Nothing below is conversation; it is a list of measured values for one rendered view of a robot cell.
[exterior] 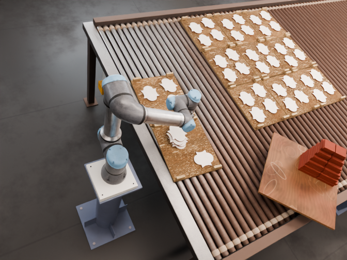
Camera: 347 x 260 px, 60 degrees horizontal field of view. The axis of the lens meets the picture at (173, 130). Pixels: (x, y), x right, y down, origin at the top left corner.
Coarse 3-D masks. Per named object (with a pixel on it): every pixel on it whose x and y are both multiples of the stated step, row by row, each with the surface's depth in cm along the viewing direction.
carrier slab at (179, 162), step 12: (156, 132) 199; (192, 132) 206; (168, 144) 195; (192, 144) 200; (204, 144) 202; (168, 156) 191; (180, 156) 193; (192, 156) 195; (216, 156) 200; (168, 168) 187; (180, 168) 188; (192, 168) 190; (204, 168) 192; (180, 180) 184
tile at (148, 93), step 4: (144, 88) 215; (148, 88) 216; (152, 88) 217; (144, 92) 213; (148, 92) 214; (152, 92) 215; (144, 96) 211; (148, 96) 212; (152, 96) 213; (156, 96) 214; (152, 100) 211
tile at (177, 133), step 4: (172, 128) 199; (176, 128) 200; (180, 128) 201; (168, 132) 197; (172, 132) 197; (176, 132) 198; (180, 132) 199; (184, 132) 200; (172, 136) 196; (176, 136) 196; (180, 136) 197; (184, 136) 198; (180, 140) 195
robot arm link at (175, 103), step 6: (174, 96) 163; (180, 96) 164; (186, 96) 165; (168, 102) 162; (174, 102) 161; (180, 102) 162; (186, 102) 164; (168, 108) 164; (174, 108) 162; (180, 108) 160
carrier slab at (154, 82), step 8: (144, 80) 221; (152, 80) 223; (160, 80) 224; (176, 80) 228; (136, 88) 215; (160, 88) 220; (176, 88) 224; (160, 96) 216; (144, 104) 209; (152, 104) 210; (160, 104) 212
